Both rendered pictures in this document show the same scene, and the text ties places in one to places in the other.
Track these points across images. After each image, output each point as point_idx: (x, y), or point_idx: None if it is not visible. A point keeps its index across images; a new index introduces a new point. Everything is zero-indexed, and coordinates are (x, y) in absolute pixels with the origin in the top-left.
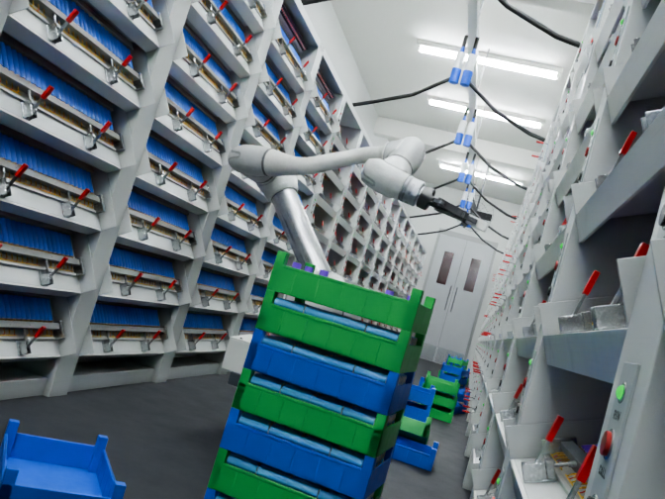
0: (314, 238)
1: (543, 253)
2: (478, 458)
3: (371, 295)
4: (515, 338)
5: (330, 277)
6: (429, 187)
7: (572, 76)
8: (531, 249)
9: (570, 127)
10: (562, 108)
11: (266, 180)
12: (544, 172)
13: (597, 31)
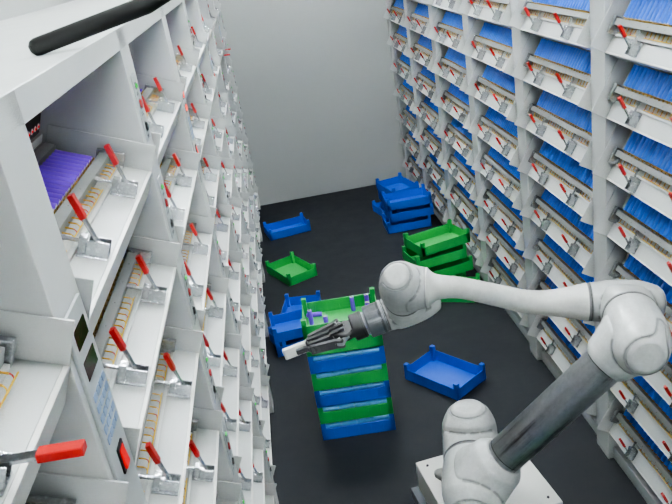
0: (527, 407)
1: (239, 306)
2: None
3: (324, 302)
4: (251, 386)
5: (450, 408)
6: (354, 312)
7: (149, 153)
8: (240, 335)
9: (212, 232)
10: (132, 218)
11: None
12: (198, 332)
13: (197, 147)
